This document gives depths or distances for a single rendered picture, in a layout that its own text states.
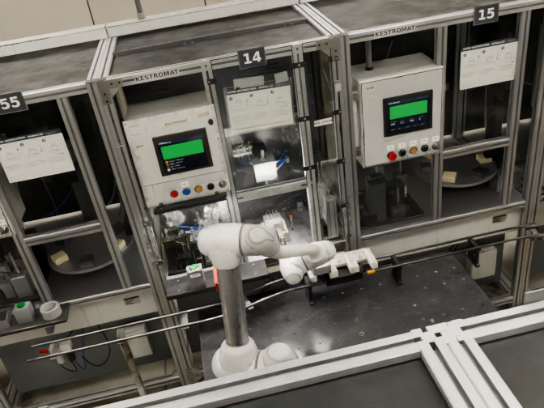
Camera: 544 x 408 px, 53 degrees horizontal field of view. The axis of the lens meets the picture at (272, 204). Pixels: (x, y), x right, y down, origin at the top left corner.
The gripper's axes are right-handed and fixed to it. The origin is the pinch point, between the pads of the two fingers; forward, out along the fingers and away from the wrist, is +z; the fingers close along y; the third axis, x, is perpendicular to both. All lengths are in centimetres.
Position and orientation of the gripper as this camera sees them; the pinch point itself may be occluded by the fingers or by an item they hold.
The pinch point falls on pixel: (278, 233)
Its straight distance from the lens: 302.7
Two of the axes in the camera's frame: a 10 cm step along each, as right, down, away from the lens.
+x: -9.8, 2.0, -0.8
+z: -1.8, -4.9, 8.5
